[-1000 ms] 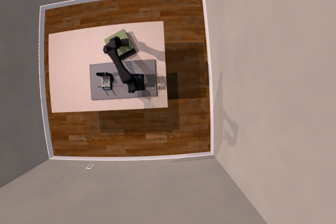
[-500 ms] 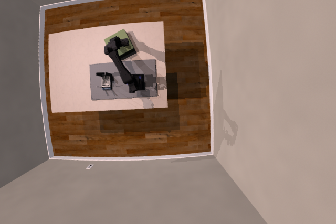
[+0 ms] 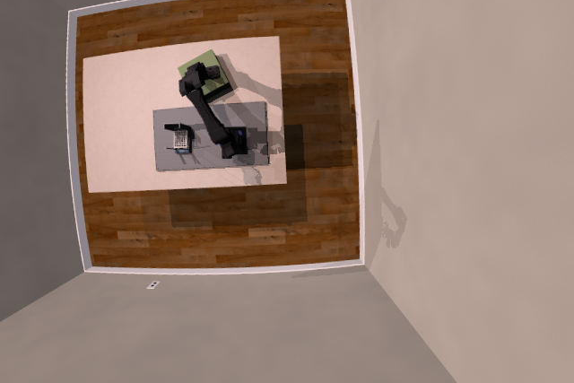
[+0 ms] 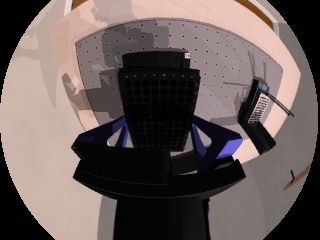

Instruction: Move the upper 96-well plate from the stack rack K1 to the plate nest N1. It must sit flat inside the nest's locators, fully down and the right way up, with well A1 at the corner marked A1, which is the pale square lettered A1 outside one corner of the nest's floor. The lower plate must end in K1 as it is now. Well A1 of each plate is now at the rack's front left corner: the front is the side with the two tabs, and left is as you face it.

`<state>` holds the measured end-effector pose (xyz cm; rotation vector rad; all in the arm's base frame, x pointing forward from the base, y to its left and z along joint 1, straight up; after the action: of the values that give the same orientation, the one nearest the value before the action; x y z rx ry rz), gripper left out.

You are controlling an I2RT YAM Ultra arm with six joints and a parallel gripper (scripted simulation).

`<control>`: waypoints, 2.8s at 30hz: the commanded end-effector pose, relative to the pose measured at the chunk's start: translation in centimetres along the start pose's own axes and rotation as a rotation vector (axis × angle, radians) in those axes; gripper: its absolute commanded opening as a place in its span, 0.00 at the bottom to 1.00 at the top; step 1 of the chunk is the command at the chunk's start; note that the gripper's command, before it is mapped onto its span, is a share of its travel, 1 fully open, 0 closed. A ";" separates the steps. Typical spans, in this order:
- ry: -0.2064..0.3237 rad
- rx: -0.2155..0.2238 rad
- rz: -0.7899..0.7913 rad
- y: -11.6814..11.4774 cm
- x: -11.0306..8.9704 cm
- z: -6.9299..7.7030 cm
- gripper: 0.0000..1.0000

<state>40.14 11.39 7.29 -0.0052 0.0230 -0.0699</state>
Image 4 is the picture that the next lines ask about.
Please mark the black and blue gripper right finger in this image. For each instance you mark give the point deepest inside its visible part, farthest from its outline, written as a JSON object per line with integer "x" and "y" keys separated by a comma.
{"x": 224, "y": 143}

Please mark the white well plate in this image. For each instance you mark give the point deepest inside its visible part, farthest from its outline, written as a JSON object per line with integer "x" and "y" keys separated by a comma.
{"x": 257, "y": 109}

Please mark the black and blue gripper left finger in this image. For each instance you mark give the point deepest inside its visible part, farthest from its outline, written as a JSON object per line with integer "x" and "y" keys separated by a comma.
{"x": 101, "y": 134}

